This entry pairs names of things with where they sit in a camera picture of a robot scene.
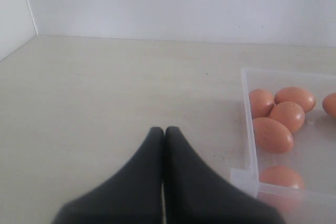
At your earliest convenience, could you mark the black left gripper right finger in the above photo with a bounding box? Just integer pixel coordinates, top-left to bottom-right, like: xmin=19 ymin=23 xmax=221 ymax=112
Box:
xmin=163 ymin=126 xmax=285 ymax=223

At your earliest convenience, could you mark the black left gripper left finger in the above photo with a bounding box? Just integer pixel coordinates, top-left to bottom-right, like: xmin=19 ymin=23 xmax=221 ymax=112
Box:
xmin=53 ymin=127 xmax=164 ymax=223

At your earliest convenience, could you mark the brown egg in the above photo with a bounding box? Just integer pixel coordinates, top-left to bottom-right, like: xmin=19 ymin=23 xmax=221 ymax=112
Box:
xmin=249 ymin=89 xmax=275 ymax=119
xmin=268 ymin=101 xmax=305 ymax=133
xmin=322 ymin=93 xmax=336 ymax=118
xmin=253 ymin=118 xmax=293 ymax=154
xmin=274 ymin=87 xmax=316 ymax=113

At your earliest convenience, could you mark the brown egg front left corner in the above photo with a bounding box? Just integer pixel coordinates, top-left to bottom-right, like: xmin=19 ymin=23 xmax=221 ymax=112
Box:
xmin=258 ymin=166 xmax=305 ymax=213

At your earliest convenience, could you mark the brown egg far left back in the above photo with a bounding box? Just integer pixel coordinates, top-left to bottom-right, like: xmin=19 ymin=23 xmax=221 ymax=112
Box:
xmin=249 ymin=89 xmax=275 ymax=119

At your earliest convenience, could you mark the clear plastic tray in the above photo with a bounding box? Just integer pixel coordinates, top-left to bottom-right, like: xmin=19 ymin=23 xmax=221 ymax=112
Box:
xmin=230 ymin=69 xmax=335 ymax=223

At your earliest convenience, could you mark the brown egg left middle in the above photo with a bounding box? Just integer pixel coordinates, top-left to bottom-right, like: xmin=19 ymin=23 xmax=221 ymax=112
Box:
xmin=268 ymin=101 xmax=305 ymax=133

